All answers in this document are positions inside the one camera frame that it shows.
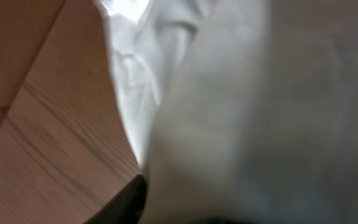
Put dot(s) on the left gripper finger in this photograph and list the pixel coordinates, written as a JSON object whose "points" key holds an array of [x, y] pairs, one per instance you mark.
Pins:
{"points": [[124, 208]]}

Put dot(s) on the white printed t-shirt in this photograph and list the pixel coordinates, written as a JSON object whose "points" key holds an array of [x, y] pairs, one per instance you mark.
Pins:
{"points": [[241, 110]]}

